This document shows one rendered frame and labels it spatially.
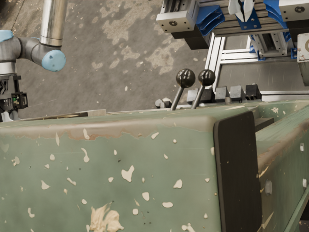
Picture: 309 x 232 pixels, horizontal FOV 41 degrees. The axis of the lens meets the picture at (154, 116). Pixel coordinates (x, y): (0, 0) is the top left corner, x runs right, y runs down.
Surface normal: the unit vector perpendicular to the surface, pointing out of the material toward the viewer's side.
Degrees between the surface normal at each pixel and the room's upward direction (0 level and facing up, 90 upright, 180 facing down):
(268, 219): 90
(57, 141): 31
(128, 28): 0
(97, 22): 0
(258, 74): 0
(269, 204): 90
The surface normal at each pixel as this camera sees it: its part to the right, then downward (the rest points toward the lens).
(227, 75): -0.43, -0.44
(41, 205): -0.45, 0.09
